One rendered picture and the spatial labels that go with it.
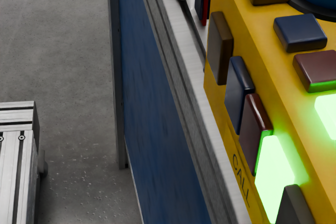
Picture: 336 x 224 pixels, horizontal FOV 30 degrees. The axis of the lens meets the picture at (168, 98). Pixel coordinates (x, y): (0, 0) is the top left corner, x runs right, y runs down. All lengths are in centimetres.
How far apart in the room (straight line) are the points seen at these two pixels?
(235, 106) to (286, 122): 5
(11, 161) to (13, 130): 8
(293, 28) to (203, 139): 29
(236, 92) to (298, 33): 4
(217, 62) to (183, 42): 29
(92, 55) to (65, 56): 8
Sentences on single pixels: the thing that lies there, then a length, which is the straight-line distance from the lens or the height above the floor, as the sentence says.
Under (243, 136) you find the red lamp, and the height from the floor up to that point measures 104.
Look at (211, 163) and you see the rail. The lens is 52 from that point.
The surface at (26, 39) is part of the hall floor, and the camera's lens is 197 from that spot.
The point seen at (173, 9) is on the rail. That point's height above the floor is 86.
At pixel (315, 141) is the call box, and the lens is 23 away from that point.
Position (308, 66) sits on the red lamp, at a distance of 25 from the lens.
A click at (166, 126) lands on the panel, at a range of 83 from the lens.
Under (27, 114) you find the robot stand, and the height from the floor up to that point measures 23.
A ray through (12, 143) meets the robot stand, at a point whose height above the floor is 23.
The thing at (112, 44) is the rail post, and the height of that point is 41.
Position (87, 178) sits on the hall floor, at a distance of 157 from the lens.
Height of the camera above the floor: 124
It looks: 45 degrees down
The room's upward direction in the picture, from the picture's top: 2 degrees clockwise
